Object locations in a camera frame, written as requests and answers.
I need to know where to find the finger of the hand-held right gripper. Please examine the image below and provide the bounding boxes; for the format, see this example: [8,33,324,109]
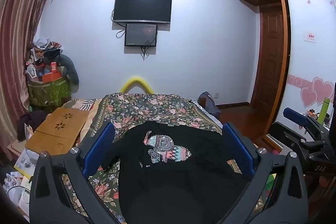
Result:
[282,107,332,142]
[270,122,330,154]

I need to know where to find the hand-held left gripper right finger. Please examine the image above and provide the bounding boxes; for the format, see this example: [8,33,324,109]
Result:
[223,122,309,224]

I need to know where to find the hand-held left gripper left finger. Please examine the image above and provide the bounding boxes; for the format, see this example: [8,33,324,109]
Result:
[29,122,126,224]

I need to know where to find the black elephant print shirt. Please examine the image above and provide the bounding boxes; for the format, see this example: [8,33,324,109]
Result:
[101,120,251,224]

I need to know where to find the green bottle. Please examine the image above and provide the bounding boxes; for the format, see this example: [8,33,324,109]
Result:
[317,98,330,124]

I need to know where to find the striped pillow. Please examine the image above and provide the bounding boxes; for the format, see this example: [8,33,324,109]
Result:
[70,98,97,110]

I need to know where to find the wooden lap table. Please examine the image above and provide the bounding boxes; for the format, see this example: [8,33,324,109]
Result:
[25,108,90,157]

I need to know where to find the blue grey bag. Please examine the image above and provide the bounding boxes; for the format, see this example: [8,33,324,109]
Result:
[197,92,221,117]

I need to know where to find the floral bedspread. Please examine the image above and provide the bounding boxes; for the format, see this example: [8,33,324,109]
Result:
[60,93,273,222]

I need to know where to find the white wardrobe door with hearts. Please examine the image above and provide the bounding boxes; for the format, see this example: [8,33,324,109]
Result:
[269,0,336,140]

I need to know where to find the yellow foam tube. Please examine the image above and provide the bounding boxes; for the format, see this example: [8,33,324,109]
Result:
[119,76,155,94]

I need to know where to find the dark purple cloth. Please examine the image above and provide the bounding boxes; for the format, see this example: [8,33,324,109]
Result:
[16,111,48,142]

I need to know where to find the pile of papers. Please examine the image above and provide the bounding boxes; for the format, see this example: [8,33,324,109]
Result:
[4,147,40,214]

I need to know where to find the pile of clutter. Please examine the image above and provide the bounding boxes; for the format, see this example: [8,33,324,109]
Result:
[25,38,65,84]

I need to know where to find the striped brown curtain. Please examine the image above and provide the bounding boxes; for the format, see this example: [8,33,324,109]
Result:
[0,0,57,161]

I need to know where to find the black monitor cable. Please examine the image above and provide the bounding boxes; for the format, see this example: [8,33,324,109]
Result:
[142,39,156,62]

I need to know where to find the small wall monitor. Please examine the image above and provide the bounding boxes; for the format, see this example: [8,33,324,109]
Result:
[125,23,158,47]

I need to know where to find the large wall television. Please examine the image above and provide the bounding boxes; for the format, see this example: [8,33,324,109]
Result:
[113,0,172,24]

